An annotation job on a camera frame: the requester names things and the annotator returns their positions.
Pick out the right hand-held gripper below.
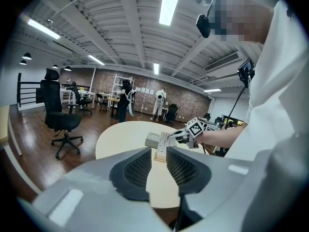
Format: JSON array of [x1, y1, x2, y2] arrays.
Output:
[[168, 116, 208, 149]]

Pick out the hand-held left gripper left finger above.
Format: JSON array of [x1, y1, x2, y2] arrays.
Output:
[[31, 146, 174, 232]]

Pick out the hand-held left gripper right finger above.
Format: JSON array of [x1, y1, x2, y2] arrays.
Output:
[[166, 146, 266, 232]]

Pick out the wooden board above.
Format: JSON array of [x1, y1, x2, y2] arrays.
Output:
[[153, 150, 168, 163]]

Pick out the person's right forearm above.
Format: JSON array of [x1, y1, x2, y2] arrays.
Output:
[[197, 124, 249, 149]]

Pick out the grey box two round recesses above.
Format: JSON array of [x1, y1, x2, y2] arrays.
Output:
[[144, 132, 160, 147]]

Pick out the white oval shell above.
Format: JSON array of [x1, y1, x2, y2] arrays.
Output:
[[127, 89, 138, 117]]

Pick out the small table black legs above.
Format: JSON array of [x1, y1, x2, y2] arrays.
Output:
[[107, 96, 121, 118]]

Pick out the black folding chair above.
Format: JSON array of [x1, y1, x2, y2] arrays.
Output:
[[95, 93, 108, 112]]

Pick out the tall white shelf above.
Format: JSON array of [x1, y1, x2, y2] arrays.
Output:
[[113, 73, 135, 108]]

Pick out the white ceiling air vent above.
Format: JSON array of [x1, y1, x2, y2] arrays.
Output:
[[203, 51, 241, 73]]

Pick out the black device on stand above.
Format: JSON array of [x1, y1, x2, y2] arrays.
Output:
[[222, 58, 256, 131]]

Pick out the black high-back office chair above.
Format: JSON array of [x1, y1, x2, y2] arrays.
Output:
[[38, 68, 84, 160]]

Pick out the person's white shirt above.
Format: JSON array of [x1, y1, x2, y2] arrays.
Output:
[[223, 0, 309, 164]]

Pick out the person's head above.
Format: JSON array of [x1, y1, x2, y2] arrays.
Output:
[[212, 0, 276, 43]]

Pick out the black metal railing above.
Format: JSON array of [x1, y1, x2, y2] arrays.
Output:
[[17, 72, 45, 112]]

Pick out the light wooden desk white legs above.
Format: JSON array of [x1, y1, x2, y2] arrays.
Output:
[[0, 105, 24, 157]]

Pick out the black head-worn camera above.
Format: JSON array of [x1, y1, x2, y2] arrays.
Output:
[[195, 0, 234, 39]]

